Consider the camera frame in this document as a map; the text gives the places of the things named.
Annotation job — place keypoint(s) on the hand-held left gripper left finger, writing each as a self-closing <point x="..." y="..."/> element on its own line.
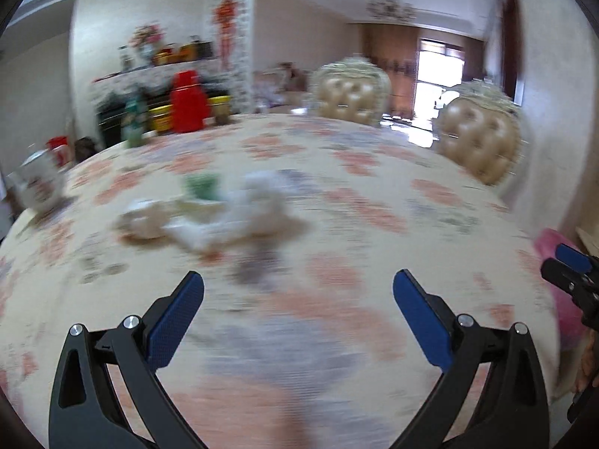
<point x="175" y="322"/>

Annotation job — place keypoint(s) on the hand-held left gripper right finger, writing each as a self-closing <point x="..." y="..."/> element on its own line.
<point x="421" y="318"/>

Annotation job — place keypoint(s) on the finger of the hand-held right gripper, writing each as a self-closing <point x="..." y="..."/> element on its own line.
<point x="573" y="257"/>
<point x="585" y="299"/>

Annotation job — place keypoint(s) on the pink plastic trash bin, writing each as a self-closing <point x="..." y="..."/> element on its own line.
<point x="568" y="308"/>

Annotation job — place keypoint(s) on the person's right hand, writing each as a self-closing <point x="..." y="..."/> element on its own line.
<point x="588" y="365"/>

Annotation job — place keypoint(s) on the white paper scrap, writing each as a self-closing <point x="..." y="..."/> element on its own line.
<point x="194" y="236"/>

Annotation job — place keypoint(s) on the beige crumpled wrapper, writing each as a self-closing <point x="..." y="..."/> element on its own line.
<point x="145" y="222"/>

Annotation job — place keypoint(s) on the small green box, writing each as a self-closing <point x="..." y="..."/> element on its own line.
<point x="202" y="187"/>

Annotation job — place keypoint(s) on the tufted beige dining chair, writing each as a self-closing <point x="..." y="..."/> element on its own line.
<point x="351" y="96"/>
<point x="479" y="133"/>

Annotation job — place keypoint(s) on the white printed mug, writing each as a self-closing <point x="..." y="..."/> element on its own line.
<point x="40" y="182"/>

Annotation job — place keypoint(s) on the green glass bottle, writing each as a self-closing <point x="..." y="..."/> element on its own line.
<point x="134" y="117"/>

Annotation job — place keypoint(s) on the red bucket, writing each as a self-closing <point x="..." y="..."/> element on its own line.
<point x="58" y="147"/>

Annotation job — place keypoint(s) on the red plastic container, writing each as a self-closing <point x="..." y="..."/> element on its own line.
<point x="189" y="103"/>

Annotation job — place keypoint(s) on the bright window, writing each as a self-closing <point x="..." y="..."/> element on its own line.
<point x="437" y="79"/>

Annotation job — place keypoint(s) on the dark sideboard with lace cloth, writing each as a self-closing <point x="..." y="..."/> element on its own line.
<point x="112" y="103"/>

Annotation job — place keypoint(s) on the ornate sofa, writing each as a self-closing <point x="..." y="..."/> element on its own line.
<point x="281" y="86"/>

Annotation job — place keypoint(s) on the brown curtain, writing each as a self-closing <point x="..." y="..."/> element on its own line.
<point x="388" y="56"/>

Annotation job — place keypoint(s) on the yellow orange boxes on sideboard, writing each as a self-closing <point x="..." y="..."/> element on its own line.
<point x="180" y="51"/>

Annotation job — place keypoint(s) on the flower bouquet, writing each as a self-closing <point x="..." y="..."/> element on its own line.
<point x="149" y="39"/>

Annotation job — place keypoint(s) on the red hanging knot decoration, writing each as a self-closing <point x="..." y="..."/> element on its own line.
<point x="225" y="28"/>

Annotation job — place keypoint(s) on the crystal chandelier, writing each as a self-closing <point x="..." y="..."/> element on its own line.
<point x="390" y="7"/>

